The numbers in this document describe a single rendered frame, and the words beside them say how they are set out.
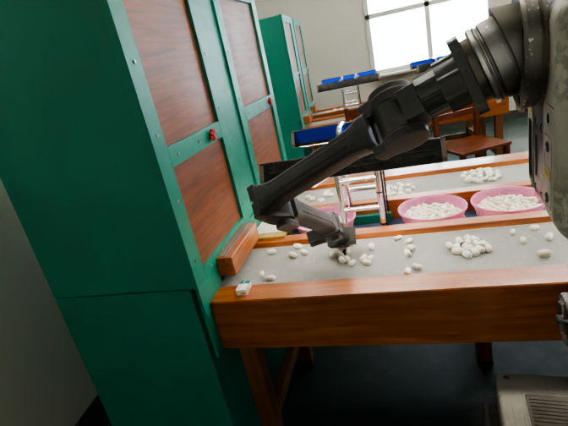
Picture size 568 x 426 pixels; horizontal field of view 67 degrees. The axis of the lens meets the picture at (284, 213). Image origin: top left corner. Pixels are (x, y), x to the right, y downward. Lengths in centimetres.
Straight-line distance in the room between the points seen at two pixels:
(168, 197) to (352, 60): 536
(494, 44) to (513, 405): 97
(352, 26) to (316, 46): 55
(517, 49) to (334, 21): 579
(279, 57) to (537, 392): 339
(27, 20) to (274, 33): 296
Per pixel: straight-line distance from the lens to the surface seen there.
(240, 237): 159
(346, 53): 641
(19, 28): 140
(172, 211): 126
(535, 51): 67
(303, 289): 135
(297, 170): 86
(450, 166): 231
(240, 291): 139
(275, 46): 411
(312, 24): 644
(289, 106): 413
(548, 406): 139
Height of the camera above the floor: 145
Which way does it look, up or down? 20 degrees down
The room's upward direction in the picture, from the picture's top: 12 degrees counter-clockwise
